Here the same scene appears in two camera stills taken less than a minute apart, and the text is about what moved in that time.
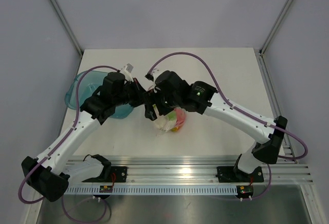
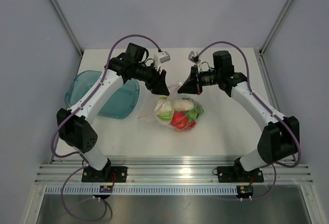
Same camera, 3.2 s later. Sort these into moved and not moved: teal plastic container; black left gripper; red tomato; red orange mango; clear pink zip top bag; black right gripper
Moved: red orange mango; red tomato; clear pink zip top bag; black right gripper; black left gripper
Not moved: teal plastic container
